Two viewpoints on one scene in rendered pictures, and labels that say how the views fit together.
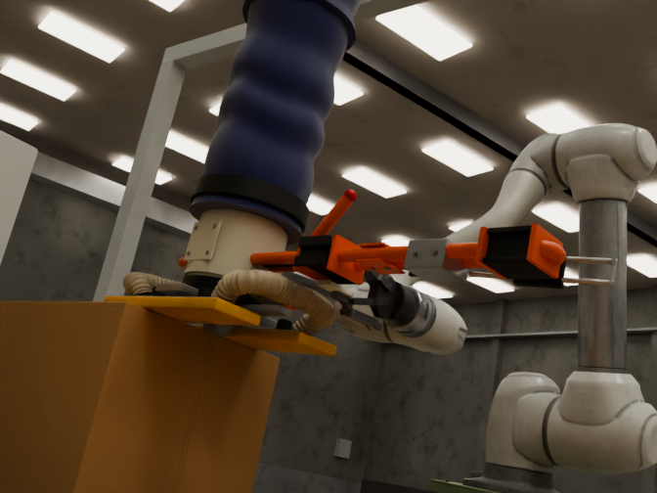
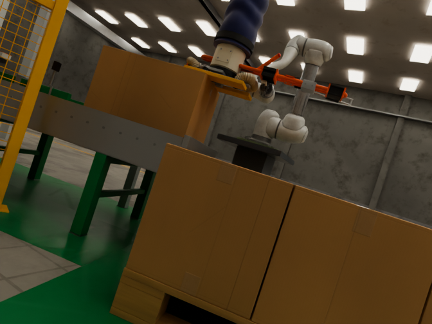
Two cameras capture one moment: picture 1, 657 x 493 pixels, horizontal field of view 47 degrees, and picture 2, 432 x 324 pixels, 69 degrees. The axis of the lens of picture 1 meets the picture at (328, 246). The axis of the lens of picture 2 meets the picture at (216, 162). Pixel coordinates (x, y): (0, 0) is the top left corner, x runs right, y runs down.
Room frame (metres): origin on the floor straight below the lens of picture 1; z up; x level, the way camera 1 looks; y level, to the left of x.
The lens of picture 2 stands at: (-0.18, 0.94, 0.53)
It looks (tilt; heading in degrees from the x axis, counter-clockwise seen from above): 0 degrees down; 330
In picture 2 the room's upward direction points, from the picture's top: 18 degrees clockwise
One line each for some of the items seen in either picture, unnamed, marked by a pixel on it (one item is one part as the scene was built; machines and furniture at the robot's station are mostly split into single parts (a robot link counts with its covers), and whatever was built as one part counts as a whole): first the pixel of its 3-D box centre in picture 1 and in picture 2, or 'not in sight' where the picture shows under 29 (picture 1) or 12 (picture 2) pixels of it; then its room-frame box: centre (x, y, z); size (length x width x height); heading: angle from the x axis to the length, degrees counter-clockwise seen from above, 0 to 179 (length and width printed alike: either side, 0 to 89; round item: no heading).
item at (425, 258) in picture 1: (437, 260); (308, 87); (1.05, -0.16, 1.06); 0.07 x 0.07 x 0.04; 44
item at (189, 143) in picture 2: not in sight; (202, 149); (1.38, 0.14, 0.58); 0.70 x 0.03 x 0.06; 139
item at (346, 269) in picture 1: (330, 260); (269, 74); (1.20, -0.01, 1.07); 0.10 x 0.08 x 0.06; 134
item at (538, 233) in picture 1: (518, 252); (335, 92); (0.95, -0.25, 1.06); 0.08 x 0.07 x 0.05; 44
